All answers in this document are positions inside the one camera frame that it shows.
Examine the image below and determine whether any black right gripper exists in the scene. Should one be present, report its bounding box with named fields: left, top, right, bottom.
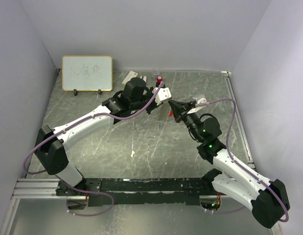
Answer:
left=169, top=99, right=203, bottom=142

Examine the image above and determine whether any metal key organizer red handle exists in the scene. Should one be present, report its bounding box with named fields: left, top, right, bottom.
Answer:
left=158, top=103, right=171, bottom=123

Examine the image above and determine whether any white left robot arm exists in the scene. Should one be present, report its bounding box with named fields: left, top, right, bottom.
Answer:
left=34, top=77, right=171, bottom=195

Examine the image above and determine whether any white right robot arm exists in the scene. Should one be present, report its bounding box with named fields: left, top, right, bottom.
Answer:
left=168, top=100, right=290, bottom=229

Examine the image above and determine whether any red black stamp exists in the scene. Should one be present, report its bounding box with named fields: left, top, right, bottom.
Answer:
left=156, top=75, right=163, bottom=87

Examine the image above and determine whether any clear plastic cup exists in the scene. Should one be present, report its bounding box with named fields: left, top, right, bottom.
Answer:
left=151, top=68, right=161, bottom=79

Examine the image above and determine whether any green white staples box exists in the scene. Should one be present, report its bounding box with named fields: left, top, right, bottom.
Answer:
left=122, top=71, right=138, bottom=85

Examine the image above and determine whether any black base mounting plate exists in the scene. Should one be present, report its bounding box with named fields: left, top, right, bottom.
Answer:
left=55, top=177, right=232, bottom=208

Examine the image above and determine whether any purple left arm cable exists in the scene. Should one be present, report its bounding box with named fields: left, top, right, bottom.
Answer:
left=22, top=81, right=164, bottom=216

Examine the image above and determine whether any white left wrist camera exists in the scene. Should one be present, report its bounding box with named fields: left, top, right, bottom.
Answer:
left=152, top=88, right=172, bottom=106

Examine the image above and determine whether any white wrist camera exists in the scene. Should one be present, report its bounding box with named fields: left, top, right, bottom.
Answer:
left=187, top=94, right=207, bottom=114
left=152, top=88, right=172, bottom=106

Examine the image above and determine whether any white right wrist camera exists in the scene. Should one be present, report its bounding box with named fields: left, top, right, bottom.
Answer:
left=187, top=94, right=207, bottom=114

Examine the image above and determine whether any aluminium right side rail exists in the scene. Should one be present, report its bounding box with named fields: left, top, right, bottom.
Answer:
left=221, top=71, right=256, bottom=171

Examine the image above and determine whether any aluminium rail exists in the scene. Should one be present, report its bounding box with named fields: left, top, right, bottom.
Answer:
left=11, top=177, right=271, bottom=199
left=221, top=71, right=256, bottom=171

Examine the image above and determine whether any white board yellow frame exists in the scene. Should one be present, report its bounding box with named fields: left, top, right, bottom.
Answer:
left=61, top=55, right=113, bottom=92

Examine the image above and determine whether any aluminium front rail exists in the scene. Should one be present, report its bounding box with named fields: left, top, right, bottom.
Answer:
left=11, top=177, right=271, bottom=199

